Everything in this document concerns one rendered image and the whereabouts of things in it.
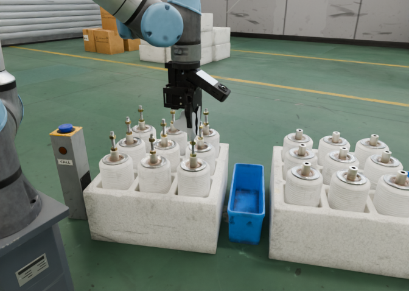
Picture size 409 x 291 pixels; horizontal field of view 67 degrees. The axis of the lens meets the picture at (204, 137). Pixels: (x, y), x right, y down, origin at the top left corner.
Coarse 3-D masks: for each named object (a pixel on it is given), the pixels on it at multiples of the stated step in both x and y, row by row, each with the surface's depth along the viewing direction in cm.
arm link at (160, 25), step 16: (96, 0) 52; (112, 0) 51; (128, 0) 51; (144, 0) 53; (160, 0) 56; (128, 16) 53; (144, 16) 53; (160, 16) 53; (176, 16) 54; (144, 32) 54; (160, 32) 54; (176, 32) 55
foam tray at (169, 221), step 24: (216, 168) 101; (96, 192) 88; (120, 192) 88; (144, 192) 88; (168, 192) 88; (216, 192) 88; (96, 216) 92; (120, 216) 90; (144, 216) 89; (168, 216) 87; (192, 216) 86; (216, 216) 85; (120, 240) 94; (144, 240) 92; (168, 240) 91; (192, 240) 89; (216, 240) 90
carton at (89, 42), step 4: (92, 28) 447; (96, 28) 447; (100, 28) 447; (84, 32) 436; (88, 32) 430; (92, 32) 426; (84, 36) 438; (88, 36) 433; (92, 36) 428; (84, 40) 442; (88, 40) 436; (92, 40) 431; (84, 44) 445; (88, 44) 439; (92, 44) 434; (88, 48) 442; (92, 48) 437; (96, 48) 436
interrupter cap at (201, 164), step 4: (184, 160) 90; (188, 160) 90; (200, 160) 90; (180, 164) 88; (184, 164) 88; (188, 164) 88; (200, 164) 88; (204, 164) 88; (184, 168) 86; (188, 168) 86; (192, 168) 86; (196, 168) 86; (200, 168) 86; (204, 168) 86
